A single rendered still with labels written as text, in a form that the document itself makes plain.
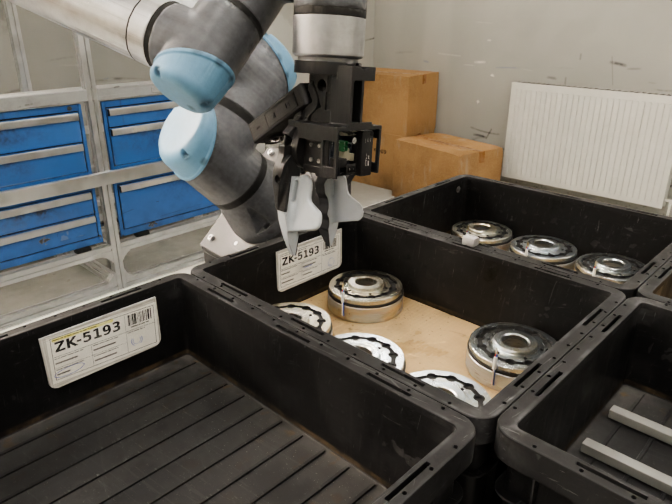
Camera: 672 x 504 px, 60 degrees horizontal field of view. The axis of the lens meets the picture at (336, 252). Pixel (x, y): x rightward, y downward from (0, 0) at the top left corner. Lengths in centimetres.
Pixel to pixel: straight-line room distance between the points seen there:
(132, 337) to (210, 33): 33
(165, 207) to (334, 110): 212
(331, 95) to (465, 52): 370
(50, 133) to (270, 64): 156
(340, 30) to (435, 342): 38
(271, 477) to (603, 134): 341
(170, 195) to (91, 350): 206
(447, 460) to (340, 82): 37
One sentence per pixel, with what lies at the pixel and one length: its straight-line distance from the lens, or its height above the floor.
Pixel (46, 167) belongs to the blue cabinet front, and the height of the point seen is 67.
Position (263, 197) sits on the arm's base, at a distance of 96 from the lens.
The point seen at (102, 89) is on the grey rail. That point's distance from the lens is 247.
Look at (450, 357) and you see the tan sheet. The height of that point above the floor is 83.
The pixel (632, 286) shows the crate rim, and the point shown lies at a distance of 72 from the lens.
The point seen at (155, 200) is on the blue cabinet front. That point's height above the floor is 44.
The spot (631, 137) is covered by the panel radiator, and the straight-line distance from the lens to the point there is 373.
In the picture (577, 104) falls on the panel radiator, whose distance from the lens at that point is 382.
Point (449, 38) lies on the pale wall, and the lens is 436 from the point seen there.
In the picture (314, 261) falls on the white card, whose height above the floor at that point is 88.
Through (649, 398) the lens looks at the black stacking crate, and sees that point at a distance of 72.
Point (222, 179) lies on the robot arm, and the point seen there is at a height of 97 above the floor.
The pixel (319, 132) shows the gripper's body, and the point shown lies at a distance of 61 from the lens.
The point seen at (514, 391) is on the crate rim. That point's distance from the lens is 50.
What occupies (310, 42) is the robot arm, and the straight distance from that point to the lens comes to 61.
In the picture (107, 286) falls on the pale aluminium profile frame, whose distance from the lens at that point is 264.
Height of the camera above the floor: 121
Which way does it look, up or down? 23 degrees down
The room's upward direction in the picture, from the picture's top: straight up
